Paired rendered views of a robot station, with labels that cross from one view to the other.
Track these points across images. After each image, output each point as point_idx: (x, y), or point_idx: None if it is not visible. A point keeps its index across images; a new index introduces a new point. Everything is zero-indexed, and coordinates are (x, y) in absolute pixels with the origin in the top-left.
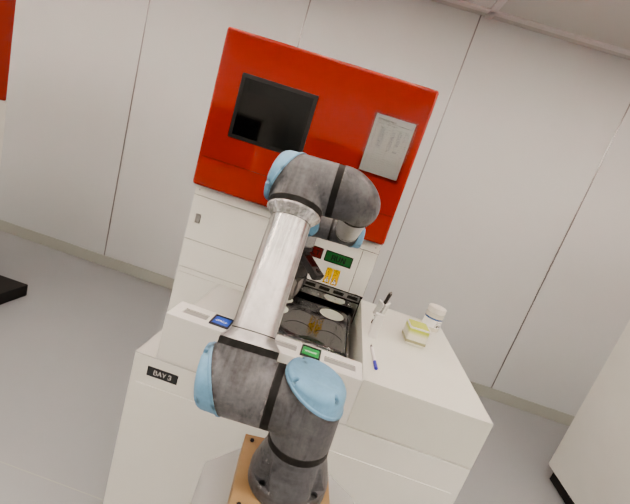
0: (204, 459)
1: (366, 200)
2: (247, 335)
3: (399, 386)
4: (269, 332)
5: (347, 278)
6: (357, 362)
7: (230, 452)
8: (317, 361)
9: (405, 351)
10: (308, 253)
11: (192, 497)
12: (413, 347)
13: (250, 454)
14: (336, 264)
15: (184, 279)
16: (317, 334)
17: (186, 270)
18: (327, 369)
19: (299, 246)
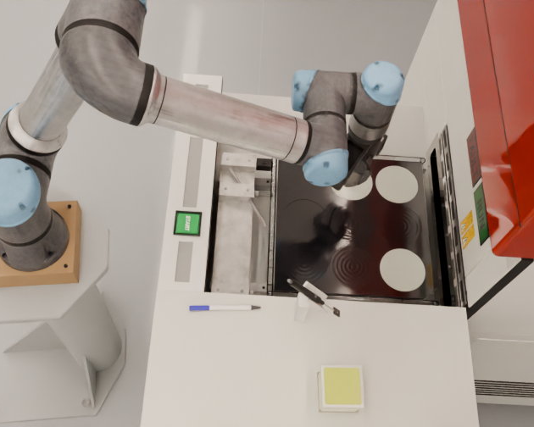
0: None
1: (69, 82)
2: (14, 113)
3: (164, 339)
4: (24, 127)
5: (473, 256)
6: (201, 285)
7: (81, 204)
8: (28, 182)
9: (283, 370)
10: (362, 144)
11: None
12: (311, 391)
13: (52, 207)
14: (476, 218)
15: (414, 69)
16: (304, 248)
17: (419, 58)
18: (19, 192)
19: (56, 80)
